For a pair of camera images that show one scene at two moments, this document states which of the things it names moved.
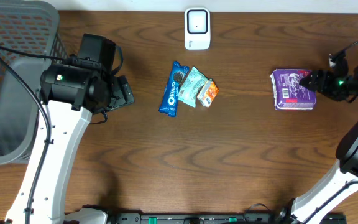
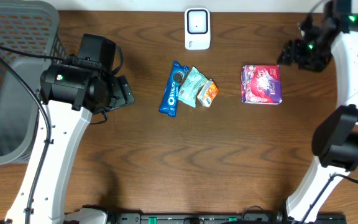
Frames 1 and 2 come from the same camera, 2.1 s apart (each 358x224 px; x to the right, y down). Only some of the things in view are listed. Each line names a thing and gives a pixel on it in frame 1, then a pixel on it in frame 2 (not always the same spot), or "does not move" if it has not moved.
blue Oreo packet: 168,104 does not move
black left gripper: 123,91 does not move
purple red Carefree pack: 291,92 to 260,84
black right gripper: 317,83 to 295,52
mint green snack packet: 190,86 does not move
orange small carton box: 208,93 does not move
